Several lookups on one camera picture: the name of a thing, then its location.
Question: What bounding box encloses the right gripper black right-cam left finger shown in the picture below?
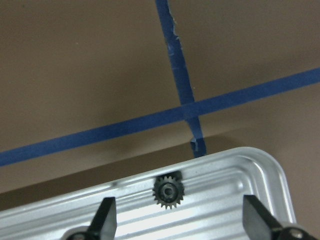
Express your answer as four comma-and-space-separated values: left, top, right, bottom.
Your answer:
87, 197, 117, 240

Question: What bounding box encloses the right gripper black right-cam right finger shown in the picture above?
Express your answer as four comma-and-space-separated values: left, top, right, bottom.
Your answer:
242, 195, 288, 240

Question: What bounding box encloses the silver ribbed metal tray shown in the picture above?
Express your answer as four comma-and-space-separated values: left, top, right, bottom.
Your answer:
0, 147, 296, 240

